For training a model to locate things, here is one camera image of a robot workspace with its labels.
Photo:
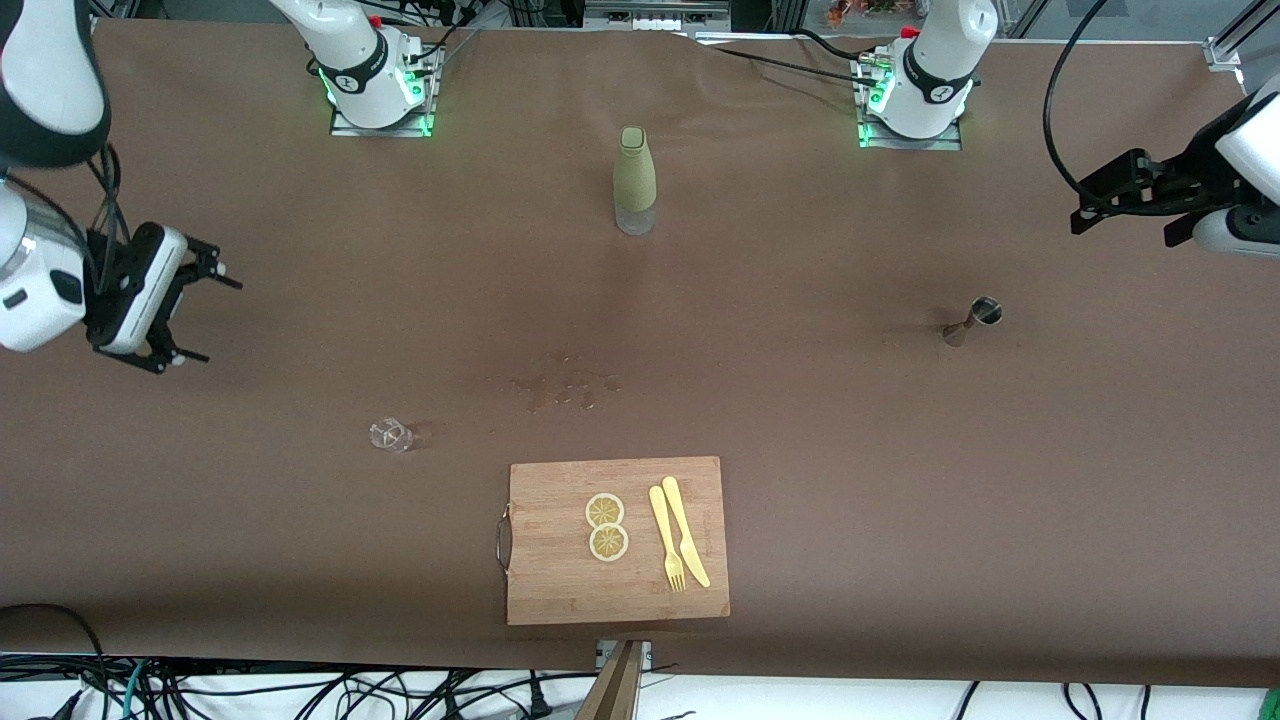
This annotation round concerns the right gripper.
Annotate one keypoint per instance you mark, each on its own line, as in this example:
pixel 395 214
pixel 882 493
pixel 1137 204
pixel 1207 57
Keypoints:
pixel 107 287

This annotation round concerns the brown table mat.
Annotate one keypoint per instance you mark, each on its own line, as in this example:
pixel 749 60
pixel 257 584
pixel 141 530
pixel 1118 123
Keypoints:
pixel 500 300

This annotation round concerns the spilled liquid drops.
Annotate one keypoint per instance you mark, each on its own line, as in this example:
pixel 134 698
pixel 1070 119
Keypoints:
pixel 570 385

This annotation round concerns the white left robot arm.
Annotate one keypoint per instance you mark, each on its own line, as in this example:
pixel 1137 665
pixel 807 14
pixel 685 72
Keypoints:
pixel 935 60

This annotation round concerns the grey metal box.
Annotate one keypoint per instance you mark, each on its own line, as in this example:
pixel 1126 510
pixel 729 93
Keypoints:
pixel 655 12

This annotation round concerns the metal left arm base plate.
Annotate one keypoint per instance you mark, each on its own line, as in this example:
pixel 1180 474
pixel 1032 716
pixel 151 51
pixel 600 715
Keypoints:
pixel 910 144

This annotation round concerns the lemon slice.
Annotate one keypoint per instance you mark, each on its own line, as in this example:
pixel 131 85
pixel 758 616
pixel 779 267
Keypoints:
pixel 608 543
pixel 605 510

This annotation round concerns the wooden post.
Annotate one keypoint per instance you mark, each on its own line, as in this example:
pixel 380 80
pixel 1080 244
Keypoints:
pixel 612 690

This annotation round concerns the yellow plastic knife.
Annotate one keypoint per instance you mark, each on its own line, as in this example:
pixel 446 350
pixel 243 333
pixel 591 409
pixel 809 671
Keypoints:
pixel 686 530

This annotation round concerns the green sleeved glass bottle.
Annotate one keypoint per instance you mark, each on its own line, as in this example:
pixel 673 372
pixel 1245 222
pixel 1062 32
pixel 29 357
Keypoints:
pixel 634 170

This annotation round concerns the steel jigger measuring cup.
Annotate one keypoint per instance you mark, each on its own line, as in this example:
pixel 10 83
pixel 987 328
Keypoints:
pixel 975 320

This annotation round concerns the clear glass cup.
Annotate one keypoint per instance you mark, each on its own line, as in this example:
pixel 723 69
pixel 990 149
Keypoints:
pixel 391 435

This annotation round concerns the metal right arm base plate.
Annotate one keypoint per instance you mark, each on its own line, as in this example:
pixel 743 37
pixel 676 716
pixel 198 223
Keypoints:
pixel 380 132

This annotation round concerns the wooden cutting board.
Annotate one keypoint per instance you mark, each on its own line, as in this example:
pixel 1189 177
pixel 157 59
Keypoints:
pixel 560 580

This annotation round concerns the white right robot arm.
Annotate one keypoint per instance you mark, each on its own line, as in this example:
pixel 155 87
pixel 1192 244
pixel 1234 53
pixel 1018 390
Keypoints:
pixel 350 50

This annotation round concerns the yellow plastic fork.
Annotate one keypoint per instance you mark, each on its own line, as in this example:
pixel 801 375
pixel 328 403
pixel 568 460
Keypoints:
pixel 664 530

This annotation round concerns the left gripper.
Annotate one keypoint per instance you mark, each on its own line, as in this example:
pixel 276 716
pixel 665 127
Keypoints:
pixel 1192 172

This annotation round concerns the small metal bracket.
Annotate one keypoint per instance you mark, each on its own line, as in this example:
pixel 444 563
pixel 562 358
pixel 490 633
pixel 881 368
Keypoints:
pixel 646 650

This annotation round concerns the aluminium frame corner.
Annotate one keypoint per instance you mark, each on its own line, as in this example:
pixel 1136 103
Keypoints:
pixel 1235 40

